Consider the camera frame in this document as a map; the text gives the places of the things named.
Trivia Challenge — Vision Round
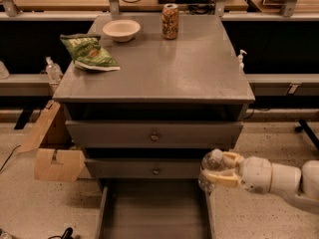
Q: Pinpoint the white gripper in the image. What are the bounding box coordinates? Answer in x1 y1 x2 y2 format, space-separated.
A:
203 151 301 195

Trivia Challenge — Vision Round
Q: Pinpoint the clear plastic water bottle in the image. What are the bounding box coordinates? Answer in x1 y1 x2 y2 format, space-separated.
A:
198 149 223 194

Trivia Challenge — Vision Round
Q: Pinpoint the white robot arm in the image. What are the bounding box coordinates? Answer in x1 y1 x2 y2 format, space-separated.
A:
198 149 319 214

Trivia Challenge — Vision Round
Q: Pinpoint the grey drawer cabinet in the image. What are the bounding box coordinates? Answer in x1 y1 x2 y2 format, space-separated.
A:
52 13 256 239

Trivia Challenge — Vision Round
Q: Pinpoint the white pump dispenser bottle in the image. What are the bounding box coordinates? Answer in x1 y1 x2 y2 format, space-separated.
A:
237 50 247 70

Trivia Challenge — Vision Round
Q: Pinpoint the grey open bottom drawer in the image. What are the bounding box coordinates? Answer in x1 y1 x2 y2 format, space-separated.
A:
95 179 216 239

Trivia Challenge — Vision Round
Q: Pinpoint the grey middle drawer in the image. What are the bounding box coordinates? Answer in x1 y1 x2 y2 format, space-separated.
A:
86 158 201 179

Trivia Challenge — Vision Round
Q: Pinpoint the grey top drawer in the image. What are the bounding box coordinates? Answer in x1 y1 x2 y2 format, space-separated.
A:
66 120 243 149

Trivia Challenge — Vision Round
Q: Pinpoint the clear bottle on shelf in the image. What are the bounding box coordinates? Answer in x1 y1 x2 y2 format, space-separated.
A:
46 57 63 83

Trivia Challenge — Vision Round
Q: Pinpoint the black stand leg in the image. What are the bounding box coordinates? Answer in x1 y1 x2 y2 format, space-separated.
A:
295 119 319 150

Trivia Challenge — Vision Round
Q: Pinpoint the patterned drink can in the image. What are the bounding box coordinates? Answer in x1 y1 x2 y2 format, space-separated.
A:
161 3 178 40

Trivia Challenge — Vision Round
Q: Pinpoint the brown cardboard box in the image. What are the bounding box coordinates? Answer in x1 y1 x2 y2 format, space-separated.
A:
18 101 85 182

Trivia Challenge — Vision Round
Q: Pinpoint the black object at floor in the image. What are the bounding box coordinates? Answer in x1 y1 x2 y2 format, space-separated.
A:
48 227 80 239

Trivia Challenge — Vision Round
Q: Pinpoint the white paper bowl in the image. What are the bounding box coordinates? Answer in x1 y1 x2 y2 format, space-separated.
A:
103 20 141 43

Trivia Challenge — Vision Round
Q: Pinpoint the green chip bag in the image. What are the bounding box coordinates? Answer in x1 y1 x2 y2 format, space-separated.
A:
60 34 120 72

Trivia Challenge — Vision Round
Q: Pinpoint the wooden workbench with metal frame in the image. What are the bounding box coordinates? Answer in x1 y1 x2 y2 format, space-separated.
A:
1 0 319 96

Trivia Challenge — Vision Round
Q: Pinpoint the black floor cable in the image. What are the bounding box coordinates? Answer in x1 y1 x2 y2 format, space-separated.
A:
0 144 22 175

